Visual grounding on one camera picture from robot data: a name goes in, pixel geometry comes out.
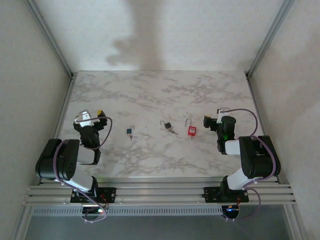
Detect circuit board with LED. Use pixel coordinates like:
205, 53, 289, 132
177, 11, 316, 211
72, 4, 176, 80
81, 204, 110, 216
221, 204, 241, 218

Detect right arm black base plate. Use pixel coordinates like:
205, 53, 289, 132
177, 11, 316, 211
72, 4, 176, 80
203, 186, 250, 203

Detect grey slotted cable duct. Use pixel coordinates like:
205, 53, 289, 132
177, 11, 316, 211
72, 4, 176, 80
32, 206, 223, 216

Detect aluminium table side rail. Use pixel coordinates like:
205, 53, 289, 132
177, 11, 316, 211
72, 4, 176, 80
37, 73, 77, 186
246, 74, 280, 181

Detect aluminium mounting rails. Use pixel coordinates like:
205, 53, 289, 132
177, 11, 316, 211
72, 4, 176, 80
21, 176, 297, 207

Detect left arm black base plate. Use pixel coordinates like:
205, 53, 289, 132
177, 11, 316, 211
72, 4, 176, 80
70, 186, 118, 204

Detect small black padlock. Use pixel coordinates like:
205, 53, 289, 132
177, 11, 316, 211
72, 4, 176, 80
159, 119, 173, 130

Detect aluminium frame post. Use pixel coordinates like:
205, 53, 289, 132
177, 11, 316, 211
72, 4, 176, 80
23, 0, 75, 78
246, 0, 296, 77

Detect red padlock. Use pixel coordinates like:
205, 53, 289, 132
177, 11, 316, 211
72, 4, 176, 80
184, 118, 197, 136

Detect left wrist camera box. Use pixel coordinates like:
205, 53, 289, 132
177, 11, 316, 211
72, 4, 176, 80
74, 108, 101, 127

